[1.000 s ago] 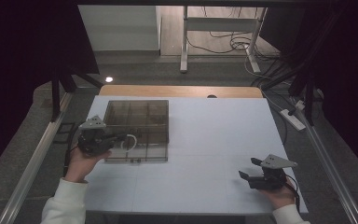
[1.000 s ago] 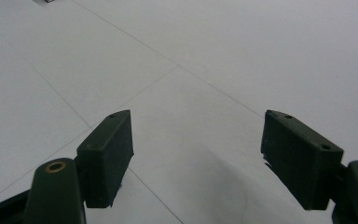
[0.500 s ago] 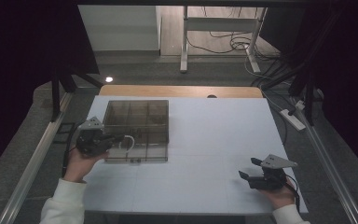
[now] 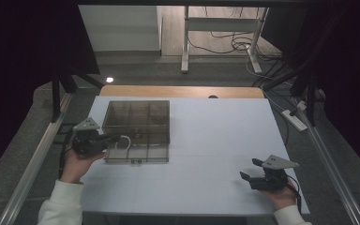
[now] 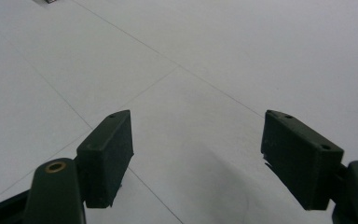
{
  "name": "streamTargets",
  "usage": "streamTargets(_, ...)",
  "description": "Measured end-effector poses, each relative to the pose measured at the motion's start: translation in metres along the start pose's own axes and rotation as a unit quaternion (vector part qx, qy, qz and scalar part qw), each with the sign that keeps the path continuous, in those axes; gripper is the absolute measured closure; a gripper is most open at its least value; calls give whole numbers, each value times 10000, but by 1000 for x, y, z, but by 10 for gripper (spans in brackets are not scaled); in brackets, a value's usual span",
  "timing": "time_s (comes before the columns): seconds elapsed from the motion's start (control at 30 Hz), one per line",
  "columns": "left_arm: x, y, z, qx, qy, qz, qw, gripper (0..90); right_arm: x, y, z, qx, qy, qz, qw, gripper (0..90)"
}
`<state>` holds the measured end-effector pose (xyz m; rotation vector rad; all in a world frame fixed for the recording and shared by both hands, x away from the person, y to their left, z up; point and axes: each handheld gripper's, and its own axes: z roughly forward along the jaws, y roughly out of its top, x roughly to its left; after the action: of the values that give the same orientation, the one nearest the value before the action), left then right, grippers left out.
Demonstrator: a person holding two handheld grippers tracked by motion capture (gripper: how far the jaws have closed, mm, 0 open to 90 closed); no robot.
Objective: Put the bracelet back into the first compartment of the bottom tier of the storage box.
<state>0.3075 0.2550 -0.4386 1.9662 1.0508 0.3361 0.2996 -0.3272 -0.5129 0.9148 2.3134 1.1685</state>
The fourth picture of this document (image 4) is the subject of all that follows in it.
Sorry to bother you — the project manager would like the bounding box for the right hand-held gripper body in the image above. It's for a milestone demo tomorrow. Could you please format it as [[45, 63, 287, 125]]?
[[249, 154, 300, 191]]

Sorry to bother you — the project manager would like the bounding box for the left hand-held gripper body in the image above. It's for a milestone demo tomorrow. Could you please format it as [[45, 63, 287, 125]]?
[[71, 116, 113, 158]]

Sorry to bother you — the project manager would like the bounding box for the clear bead bracelet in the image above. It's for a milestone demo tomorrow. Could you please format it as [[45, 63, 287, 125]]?
[[114, 134, 132, 151]]

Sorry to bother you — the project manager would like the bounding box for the smoky transparent drawer box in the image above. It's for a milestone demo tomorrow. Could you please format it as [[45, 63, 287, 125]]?
[[101, 99, 172, 145]]

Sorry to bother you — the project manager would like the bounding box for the person's right hand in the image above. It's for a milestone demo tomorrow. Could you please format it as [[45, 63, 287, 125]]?
[[259, 178, 298, 211]]

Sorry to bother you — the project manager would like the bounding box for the person's left hand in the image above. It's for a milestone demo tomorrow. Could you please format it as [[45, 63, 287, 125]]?
[[59, 151, 108, 185]]

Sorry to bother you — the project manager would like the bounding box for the white power strip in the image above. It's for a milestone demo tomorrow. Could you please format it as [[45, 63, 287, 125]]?
[[281, 109, 308, 132]]

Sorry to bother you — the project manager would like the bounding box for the black metal stand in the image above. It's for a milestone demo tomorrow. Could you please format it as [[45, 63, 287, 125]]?
[[261, 52, 319, 128], [51, 67, 105, 124]]

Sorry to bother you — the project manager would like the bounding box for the wooden table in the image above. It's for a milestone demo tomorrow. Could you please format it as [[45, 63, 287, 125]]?
[[99, 85, 265, 99]]

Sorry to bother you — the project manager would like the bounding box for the white cabinet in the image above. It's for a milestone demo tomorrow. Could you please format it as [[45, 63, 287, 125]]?
[[78, 5, 164, 53]]

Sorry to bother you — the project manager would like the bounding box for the dark curtain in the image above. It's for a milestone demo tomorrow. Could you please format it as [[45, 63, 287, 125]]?
[[262, 0, 360, 174], [0, 0, 100, 184]]

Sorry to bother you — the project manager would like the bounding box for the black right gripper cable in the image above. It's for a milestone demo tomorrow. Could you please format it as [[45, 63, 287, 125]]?
[[287, 176, 303, 215]]

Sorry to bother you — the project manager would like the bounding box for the aluminium rail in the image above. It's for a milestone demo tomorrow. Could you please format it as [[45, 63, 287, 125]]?
[[0, 93, 73, 225], [292, 98, 360, 225]]

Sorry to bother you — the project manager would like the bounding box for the tangle of black floor cables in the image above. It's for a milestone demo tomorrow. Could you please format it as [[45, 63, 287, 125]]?
[[187, 6, 284, 62]]

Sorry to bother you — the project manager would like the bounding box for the white metal desk frame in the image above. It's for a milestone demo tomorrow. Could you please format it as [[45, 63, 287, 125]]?
[[180, 5, 270, 75]]

